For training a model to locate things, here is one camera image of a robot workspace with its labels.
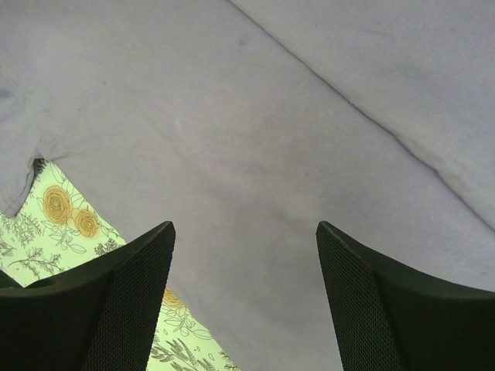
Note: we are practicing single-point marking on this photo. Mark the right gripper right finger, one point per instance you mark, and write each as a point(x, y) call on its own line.
point(389, 316)

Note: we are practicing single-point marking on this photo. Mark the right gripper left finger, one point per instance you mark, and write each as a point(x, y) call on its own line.
point(100, 315)

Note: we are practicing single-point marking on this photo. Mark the purple t shirt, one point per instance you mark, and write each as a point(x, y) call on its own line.
point(246, 123)

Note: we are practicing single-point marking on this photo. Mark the floral table mat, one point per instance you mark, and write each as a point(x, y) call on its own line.
point(57, 229)

